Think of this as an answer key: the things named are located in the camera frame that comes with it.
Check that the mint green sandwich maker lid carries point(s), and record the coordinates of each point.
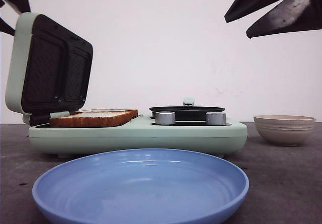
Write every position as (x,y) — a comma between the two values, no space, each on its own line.
(49,70)

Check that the bread slice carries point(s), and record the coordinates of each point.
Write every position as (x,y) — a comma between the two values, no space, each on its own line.
(100,110)
(94,119)

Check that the beige ceramic bowl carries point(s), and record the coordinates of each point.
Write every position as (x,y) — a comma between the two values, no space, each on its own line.
(284,129)

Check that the mint green breakfast maker base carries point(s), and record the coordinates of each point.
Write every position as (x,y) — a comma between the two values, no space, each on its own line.
(141,132)

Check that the right silver control knob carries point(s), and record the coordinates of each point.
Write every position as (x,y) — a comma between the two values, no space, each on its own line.
(216,119)

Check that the silver control knob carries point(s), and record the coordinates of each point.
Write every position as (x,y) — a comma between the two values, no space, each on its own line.
(165,118)
(216,119)

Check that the black frying pan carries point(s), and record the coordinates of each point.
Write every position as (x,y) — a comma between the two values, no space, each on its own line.
(188,111)

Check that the left silver control knob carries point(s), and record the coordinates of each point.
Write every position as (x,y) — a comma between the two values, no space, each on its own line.
(165,118)

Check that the blue plate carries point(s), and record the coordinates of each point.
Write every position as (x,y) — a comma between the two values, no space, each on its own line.
(142,186)

